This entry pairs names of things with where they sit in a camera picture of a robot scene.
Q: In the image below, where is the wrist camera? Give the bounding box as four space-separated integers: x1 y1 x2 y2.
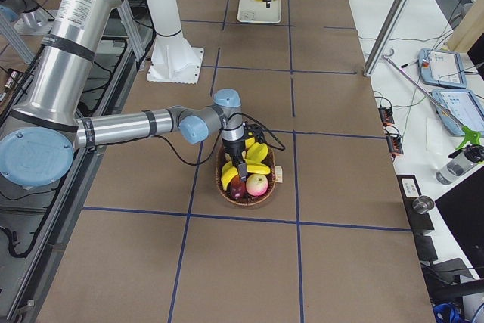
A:
244 123 266 144

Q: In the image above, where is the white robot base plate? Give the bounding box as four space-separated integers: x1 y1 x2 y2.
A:
147 45 204 84

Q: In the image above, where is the lower teach pendant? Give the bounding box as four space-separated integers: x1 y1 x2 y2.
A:
431 89 483 134

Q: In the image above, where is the yellow pear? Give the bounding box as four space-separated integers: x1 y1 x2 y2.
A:
244 137 256 150

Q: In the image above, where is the clear water bottle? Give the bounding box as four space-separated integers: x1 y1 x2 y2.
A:
436 144 483 185

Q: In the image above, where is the lower orange circuit module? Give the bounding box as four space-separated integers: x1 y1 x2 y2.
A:
386 132 404 157

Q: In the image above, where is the yellow starfruit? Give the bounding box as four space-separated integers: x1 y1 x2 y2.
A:
246 142 268 163

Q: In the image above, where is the brown wicker basket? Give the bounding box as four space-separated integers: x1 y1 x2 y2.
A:
215 146 276 206

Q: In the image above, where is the aluminium frame rack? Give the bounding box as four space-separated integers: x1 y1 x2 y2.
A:
1 6 154 322

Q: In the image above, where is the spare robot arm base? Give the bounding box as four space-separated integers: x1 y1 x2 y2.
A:
1 0 54 36

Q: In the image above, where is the white bear tray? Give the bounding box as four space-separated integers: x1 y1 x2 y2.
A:
237 0 281 24

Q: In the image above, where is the orange circuit module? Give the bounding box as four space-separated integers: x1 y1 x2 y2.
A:
378 107 395 126
386 132 404 157

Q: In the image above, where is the red green apple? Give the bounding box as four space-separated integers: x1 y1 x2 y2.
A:
246 174 268 197

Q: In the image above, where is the dark purple plum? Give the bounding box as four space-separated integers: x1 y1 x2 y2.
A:
230 175 247 200

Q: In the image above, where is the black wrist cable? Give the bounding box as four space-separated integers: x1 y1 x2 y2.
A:
158 113 287 167

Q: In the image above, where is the small steel cup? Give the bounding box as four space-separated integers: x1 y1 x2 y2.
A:
411 195 435 215

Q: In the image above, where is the upper teach pendant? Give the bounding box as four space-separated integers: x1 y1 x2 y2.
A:
418 48 467 89

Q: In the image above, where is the basket paper tag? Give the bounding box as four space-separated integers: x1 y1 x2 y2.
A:
275 166 284 183

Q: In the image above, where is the upper orange circuit module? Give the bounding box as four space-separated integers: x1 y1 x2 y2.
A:
378 107 395 126

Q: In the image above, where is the aluminium frame post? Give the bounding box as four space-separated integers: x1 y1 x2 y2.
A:
363 0 409 77

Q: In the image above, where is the black laptop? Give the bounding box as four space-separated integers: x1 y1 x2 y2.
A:
436 168 483 278

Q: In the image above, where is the teach pendant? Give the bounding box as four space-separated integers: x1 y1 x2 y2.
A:
431 89 483 134
418 48 467 89

